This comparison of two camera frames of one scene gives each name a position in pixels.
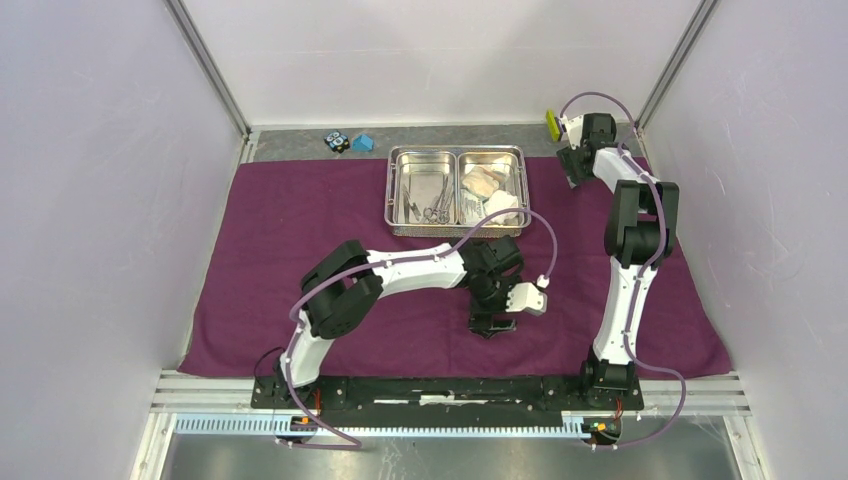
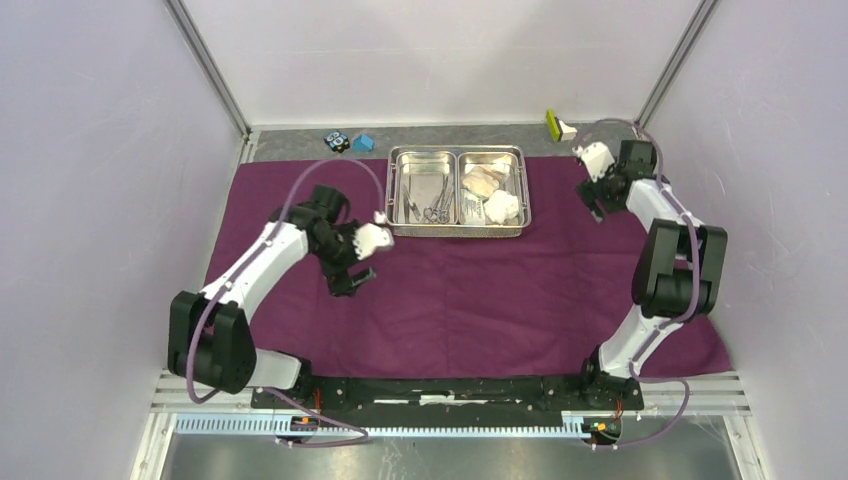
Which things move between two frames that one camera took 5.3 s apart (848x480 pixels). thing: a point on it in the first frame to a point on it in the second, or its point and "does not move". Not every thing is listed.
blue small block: (362, 143) does not move
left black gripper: (481, 324) to (338, 279)
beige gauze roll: (483, 181) does not move
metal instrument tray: (446, 190) does not move
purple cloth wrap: (286, 212) to (682, 347)
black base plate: (444, 397) does not move
